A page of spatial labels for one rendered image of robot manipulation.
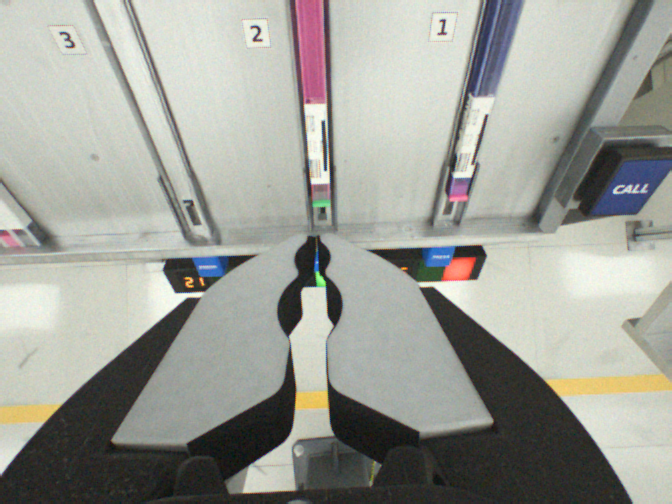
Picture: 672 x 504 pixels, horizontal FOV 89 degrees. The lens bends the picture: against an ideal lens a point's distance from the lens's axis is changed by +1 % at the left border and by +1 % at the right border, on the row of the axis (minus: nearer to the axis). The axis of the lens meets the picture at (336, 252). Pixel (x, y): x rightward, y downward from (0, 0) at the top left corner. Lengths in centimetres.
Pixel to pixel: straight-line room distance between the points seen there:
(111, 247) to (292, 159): 18
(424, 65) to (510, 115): 8
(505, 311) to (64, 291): 131
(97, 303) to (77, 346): 14
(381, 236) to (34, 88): 26
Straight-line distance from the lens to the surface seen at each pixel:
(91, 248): 36
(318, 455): 114
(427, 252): 34
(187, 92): 27
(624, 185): 31
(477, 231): 32
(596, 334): 131
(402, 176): 29
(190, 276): 40
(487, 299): 113
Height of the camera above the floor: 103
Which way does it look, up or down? 87 degrees down
